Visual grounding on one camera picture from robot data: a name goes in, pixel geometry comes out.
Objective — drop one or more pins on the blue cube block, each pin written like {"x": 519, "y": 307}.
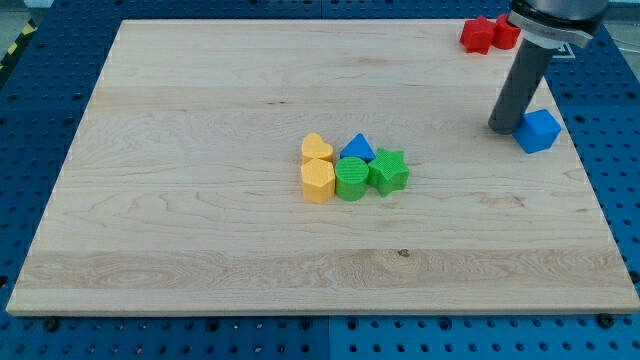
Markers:
{"x": 537, "y": 131}

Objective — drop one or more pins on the yellow hexagon block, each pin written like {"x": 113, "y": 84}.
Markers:
{"x": 318, "y": 180}

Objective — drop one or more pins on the red round block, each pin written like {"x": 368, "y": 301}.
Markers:
{"x": 505, "y": 34}

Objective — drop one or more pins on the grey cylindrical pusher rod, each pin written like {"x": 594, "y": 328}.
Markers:
{"x": 519, "y": 87}

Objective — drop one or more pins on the red star block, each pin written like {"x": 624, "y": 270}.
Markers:
{"x": 477, "y": 35}

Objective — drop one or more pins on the green circle block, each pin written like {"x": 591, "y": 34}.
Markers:
{"x": 351, "y": 178}

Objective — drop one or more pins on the blue triangle block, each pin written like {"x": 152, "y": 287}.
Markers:
{"x": 358, "y": 147}

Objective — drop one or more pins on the light wooden board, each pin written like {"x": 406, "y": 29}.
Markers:
{"x": 181, "y": 194}

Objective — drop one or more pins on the green star block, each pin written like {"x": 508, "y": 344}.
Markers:
{"x": 388, "y": 171}

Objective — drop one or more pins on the yellow heart block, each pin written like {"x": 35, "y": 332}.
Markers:
{"x": 314, "y": 147}

